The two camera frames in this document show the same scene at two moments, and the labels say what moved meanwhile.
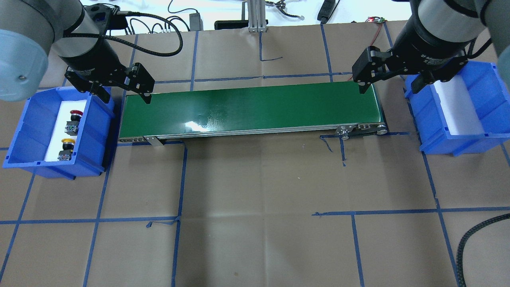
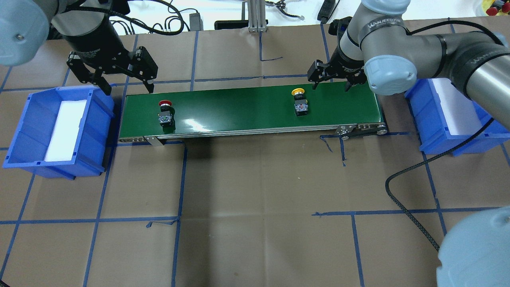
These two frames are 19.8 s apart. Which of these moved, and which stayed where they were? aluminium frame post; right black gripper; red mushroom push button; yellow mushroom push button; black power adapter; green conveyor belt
Moved: red mushroom push button; yellow mushroom push button; right black gripper
Stayed: green conveyor belt; aluminium frame post; black power adapter
